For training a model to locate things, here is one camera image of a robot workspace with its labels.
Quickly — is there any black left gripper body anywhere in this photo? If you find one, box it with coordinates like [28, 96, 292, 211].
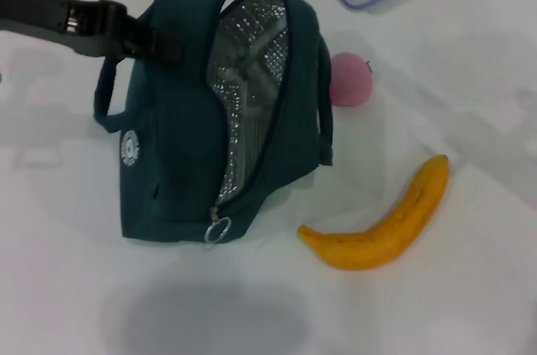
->
[0, 0, 128, 58]

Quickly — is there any dark teal insulated lunch bag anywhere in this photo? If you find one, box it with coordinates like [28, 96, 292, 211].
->
[92, 0, 336, 248]

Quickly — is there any pink peach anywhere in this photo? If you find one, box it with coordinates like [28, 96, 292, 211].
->
[329, 51, 374, 107]

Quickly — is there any yellow banana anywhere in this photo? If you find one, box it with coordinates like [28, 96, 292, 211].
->
[297, 154, 451, 271]

